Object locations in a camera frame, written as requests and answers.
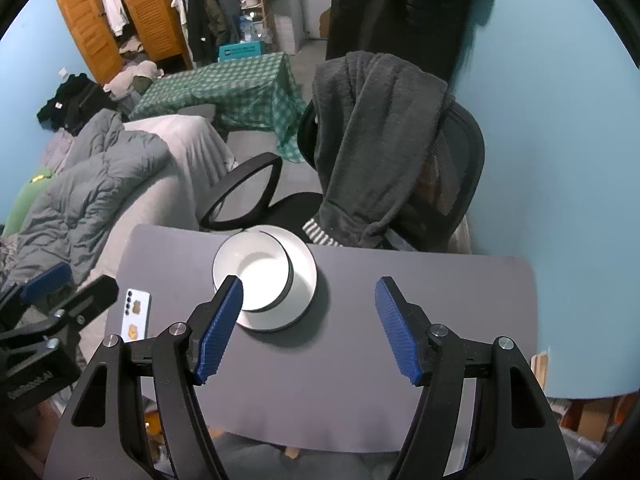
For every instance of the grey quilted duvet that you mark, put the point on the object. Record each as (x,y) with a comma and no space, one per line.
(90,185)

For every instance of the green cushion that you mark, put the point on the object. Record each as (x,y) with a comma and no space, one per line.
(25,200)

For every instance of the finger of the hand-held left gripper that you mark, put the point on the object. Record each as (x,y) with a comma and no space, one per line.
(92,297)
(47,279)

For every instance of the beige clothes pile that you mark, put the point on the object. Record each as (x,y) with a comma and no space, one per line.
(130,80)

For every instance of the black clothes pile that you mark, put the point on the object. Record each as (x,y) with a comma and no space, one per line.
(75,102)

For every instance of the brown cardboard piece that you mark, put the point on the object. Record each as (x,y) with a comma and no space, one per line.
(326,22)

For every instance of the striped grey cloth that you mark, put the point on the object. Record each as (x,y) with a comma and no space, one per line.
(320,232)

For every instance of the light blue smartphone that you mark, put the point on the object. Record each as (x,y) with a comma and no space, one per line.
(137,310)

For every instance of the silver foil bag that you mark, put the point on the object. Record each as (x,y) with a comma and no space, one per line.
(590,455)

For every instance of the blue storage box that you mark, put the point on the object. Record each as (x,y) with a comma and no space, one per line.
(241,51)

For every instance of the lilac cloth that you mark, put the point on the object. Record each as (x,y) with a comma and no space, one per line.
(57,150)

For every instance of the wooden board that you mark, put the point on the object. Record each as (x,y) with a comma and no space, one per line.
(540,365)

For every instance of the orange wooden wardrobe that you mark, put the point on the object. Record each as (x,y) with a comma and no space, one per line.
(150,10)

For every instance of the green checkered tablecloth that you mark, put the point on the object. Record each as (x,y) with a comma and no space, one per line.
(225,90)

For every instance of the black office chair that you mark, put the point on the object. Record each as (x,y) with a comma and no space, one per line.
(460,160)

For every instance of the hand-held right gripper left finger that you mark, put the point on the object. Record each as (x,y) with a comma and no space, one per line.
(220,330)

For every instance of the light grey bed sheet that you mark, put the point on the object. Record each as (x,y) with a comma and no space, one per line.
(185,160)

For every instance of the stack of white plates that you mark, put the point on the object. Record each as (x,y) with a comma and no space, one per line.
(304,280)

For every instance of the brown cardboard box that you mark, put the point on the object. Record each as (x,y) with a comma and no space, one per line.
(590,415)

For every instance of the white plate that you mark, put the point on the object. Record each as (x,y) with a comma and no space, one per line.
(272,330)

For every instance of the dark grey fleece robe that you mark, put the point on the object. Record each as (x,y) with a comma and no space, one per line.
(375,135)

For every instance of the grey door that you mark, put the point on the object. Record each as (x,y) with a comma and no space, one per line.
(295,5)

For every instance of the dark jackets on rack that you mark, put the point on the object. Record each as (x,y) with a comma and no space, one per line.
(205,15)

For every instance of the clear water jug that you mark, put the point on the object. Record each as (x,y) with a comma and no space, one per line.
(251,30)

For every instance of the white hanging shirt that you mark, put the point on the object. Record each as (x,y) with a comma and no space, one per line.
(114,2)

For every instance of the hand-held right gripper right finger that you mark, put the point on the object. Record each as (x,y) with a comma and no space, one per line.
(400,330)

